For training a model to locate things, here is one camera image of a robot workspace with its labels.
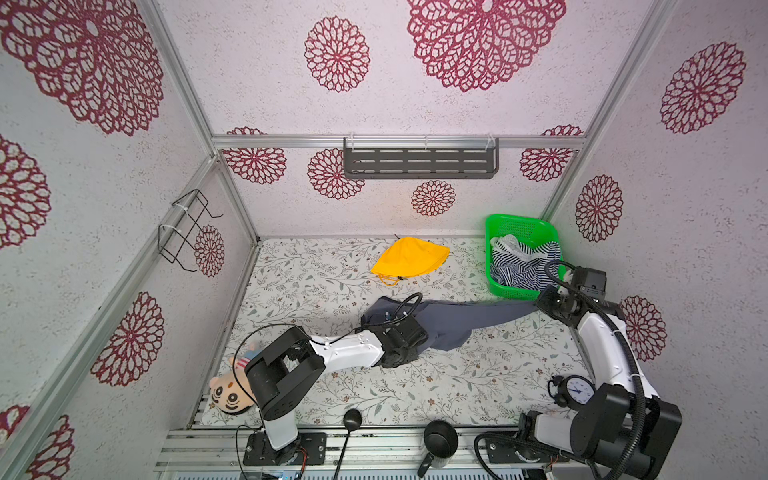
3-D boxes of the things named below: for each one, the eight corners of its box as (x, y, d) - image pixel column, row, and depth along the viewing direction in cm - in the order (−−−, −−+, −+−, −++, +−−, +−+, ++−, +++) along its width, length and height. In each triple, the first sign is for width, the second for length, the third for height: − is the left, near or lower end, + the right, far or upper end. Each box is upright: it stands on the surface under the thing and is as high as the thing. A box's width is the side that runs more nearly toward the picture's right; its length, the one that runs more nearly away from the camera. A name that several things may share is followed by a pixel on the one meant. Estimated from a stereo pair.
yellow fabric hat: (398, 295, 106) (398, 291, 104) (365, 264, 115) (365, 260, 113) (450, 256, 118) (451, 251, 115) (417, 231, 127) (417, 226, 124)
